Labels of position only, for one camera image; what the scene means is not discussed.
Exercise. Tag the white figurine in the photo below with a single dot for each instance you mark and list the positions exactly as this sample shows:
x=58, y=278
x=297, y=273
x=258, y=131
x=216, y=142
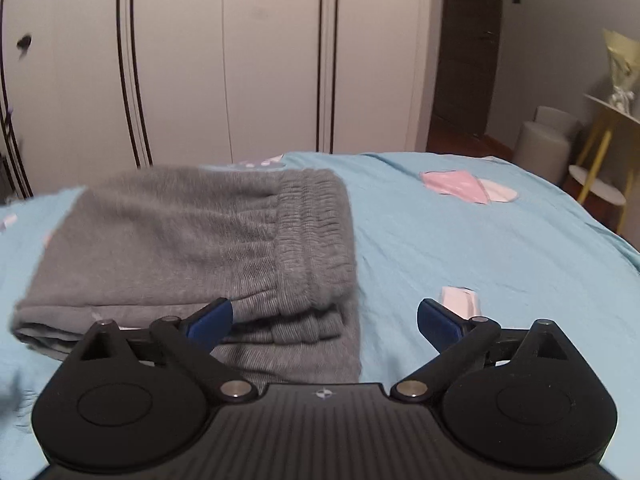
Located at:
x=619, y=96

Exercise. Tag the yellow-legged side table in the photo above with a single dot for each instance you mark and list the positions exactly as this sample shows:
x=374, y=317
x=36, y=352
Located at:
x=600, y=130

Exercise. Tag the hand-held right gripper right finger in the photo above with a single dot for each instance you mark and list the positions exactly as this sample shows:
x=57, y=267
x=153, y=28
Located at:
x=437, y=326

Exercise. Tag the light blue printed bed sheet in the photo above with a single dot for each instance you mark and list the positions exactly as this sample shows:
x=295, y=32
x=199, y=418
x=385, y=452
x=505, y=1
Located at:
x=450, y=240

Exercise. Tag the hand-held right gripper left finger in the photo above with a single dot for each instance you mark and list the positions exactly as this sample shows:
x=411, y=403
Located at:
x=212, y=323

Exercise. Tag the grey round stool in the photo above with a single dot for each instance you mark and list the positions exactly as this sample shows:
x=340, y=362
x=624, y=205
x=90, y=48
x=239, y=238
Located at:
x=542, y=145

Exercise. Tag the grey pants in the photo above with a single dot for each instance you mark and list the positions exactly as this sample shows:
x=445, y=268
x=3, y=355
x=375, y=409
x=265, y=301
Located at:
x=200, y=240

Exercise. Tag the yellow wrapped bouquet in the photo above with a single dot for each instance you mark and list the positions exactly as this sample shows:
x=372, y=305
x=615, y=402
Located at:
x=622, y=55

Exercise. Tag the white wardrobe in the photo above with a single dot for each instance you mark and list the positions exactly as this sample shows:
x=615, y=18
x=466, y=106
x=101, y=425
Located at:
x=250, y=60

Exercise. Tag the dark wooden door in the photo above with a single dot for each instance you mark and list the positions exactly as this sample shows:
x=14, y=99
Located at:
x=467, y=50

